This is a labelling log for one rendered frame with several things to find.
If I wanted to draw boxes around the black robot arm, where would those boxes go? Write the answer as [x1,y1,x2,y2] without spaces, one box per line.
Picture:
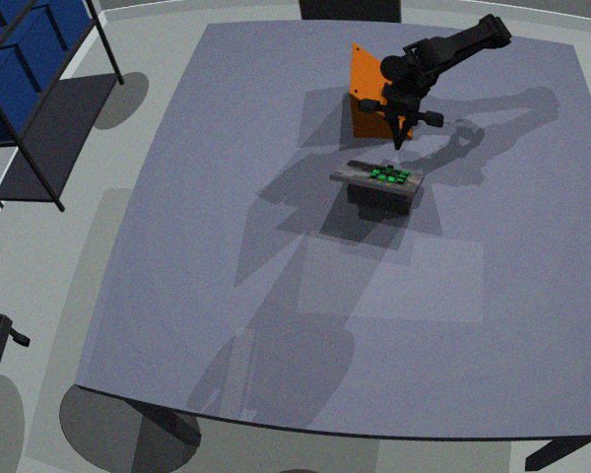
[380,14,512,116]

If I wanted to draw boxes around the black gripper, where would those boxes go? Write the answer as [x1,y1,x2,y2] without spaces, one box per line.
[358,82,444,151]

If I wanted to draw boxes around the grey switch panel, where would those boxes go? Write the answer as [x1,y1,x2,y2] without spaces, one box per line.
[330,160,425,216]

